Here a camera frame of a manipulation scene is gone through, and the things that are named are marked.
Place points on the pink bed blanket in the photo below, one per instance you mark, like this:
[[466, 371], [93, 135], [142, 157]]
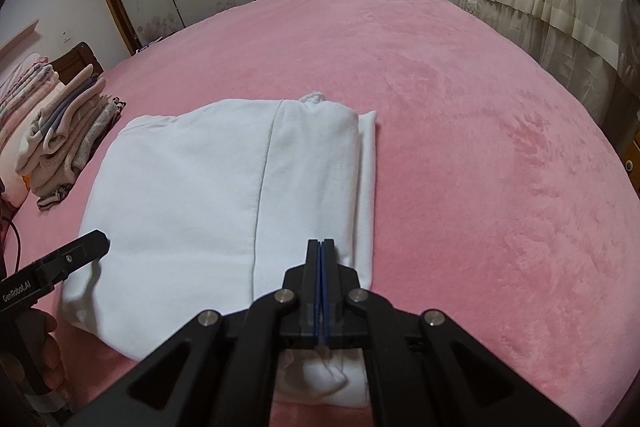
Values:
[[450, 132]]

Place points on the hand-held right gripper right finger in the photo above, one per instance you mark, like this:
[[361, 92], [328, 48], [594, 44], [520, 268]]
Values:
[[345, 287]]

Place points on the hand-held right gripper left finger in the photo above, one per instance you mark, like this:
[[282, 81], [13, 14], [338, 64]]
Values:
[[300, 287]]

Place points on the small printed box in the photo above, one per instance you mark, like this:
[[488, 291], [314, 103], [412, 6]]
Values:
[[148, 45]]

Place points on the dark wooden headboard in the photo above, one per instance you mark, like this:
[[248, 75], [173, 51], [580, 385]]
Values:
[[80, 59]]

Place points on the pile of folded clothes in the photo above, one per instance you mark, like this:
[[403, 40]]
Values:
[[70, 132]]

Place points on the white printed sweatshirt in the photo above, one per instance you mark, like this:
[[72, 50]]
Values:
[[200, 187]]

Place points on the person's left hand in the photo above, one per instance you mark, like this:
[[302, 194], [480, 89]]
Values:
[[50, 352]]

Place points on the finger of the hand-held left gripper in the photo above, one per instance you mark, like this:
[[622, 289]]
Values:
[[80, 252]]

